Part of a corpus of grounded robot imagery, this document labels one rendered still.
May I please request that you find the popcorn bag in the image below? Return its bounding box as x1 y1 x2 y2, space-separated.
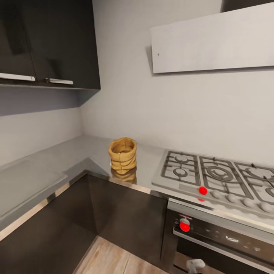
108 137 137 175

